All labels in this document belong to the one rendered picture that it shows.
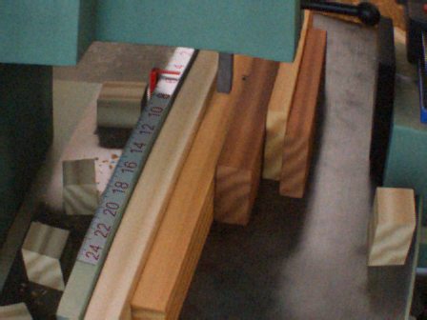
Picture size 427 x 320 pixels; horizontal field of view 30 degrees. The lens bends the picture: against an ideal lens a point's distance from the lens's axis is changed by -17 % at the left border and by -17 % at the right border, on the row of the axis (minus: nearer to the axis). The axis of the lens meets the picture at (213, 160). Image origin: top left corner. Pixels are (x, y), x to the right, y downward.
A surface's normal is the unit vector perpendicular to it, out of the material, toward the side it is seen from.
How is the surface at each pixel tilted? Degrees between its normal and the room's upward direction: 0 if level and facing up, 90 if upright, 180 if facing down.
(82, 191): 90
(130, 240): 0
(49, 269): 90
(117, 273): 0
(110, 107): 90
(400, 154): 90
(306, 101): 0
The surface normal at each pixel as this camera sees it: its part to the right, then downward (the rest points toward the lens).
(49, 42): -0.21, 0.58
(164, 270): 0.04, -0.80
